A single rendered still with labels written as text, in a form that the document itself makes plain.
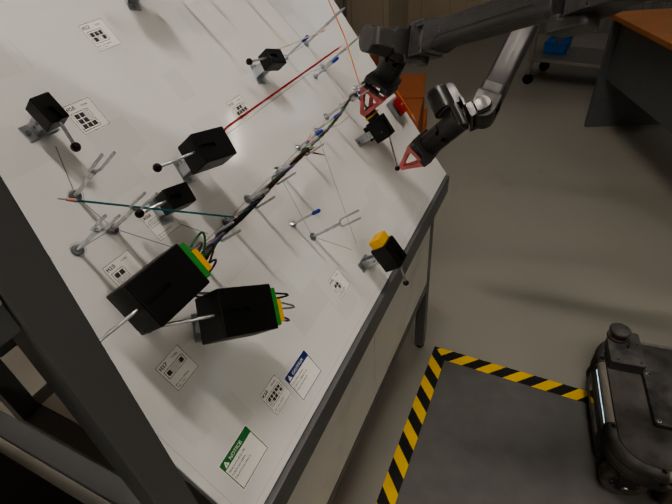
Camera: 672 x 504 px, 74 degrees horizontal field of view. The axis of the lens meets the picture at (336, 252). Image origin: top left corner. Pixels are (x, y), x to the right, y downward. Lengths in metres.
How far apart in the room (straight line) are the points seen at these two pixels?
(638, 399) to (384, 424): 0.87
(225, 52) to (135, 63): 0.22
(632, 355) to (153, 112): 1.69
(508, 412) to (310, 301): 1.22
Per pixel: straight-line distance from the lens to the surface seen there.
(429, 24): 1.02
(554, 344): 2.24
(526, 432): 1.94
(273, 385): 0.83
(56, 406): 1.19
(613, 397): 1.83
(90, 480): 0.73
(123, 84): 0.88
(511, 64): 1.19
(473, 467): 1.83
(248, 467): 0.80
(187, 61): 0.99
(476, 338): 2.17
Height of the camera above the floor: 1.61
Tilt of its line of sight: 38 degrees down
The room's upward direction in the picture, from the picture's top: 5 degrees counter-clockwise
